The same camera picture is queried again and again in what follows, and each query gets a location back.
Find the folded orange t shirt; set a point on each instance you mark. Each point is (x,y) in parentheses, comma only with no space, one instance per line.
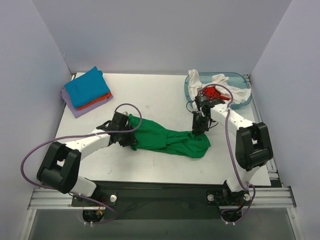
(100,100)

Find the folded blue t shirt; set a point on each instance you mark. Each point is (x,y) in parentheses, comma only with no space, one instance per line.
(87,88)

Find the folded lilac t shirt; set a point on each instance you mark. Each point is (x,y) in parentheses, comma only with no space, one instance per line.
(77,113)

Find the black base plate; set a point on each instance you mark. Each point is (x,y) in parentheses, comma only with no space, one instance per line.
(162,201)

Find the clear blue plastic bin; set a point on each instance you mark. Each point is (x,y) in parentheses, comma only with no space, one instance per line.
(235,80)

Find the green t shirt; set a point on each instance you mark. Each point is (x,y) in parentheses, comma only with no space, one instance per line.
(154,137)

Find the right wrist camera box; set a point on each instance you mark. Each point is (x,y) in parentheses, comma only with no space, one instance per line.
(201,100)

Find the white t shirt red print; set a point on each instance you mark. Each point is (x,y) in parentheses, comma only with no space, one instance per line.
(217,88)

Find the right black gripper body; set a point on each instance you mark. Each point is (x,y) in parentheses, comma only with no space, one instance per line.
(199,127)

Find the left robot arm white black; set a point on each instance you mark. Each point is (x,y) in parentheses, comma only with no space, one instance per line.
(60,166)

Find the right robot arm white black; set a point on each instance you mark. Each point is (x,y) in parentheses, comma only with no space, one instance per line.
(248,142)

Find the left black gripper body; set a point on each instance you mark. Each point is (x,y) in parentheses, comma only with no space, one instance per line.
(128,136)

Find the aluminium frame rail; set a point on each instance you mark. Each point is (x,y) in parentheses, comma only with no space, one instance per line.
(47,199)

